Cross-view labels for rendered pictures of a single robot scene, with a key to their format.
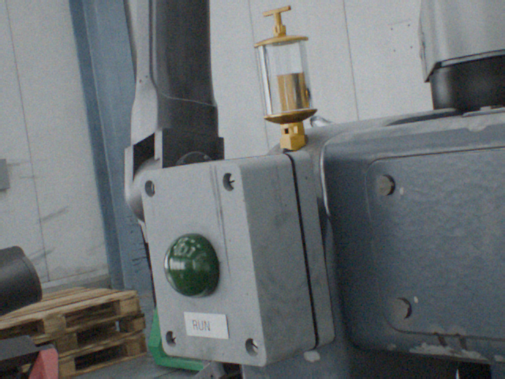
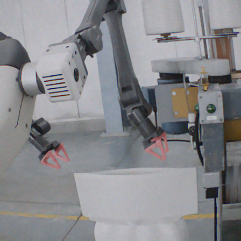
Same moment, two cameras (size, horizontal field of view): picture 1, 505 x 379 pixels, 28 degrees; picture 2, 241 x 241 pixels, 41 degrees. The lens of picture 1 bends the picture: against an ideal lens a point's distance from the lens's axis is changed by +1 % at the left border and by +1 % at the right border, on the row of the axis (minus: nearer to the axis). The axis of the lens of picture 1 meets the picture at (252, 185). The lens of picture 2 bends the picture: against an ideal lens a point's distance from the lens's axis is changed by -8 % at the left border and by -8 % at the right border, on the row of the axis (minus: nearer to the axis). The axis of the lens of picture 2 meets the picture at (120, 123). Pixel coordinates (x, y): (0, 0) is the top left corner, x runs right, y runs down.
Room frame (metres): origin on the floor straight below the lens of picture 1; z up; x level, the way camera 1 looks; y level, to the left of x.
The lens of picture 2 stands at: (-0.22, 0.78, 1.49)
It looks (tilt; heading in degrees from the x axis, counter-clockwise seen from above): 12 degrees down; 327
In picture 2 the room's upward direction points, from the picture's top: 7 degrees counter-clockwise
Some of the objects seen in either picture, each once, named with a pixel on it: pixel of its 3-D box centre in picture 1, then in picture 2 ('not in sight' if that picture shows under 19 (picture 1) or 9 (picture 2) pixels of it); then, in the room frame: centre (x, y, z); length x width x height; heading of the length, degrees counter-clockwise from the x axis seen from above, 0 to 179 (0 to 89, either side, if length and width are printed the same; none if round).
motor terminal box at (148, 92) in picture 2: not in sight; (153, 99); (0.97, -0.17, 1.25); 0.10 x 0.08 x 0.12; 157
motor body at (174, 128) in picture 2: not in sight; (175, 104); (0.93, -0.26, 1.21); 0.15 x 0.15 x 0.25
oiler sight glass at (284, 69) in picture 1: (286, 78); (204, 78); (0.52, -0.02, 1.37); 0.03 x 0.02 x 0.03; 42
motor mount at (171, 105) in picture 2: not in sight; (189, 101); (0.82, -0.25, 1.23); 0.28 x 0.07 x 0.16; 42
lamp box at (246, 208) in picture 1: (234, 255); (211, 107); (0.47, 0.01, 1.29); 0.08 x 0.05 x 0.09; 42
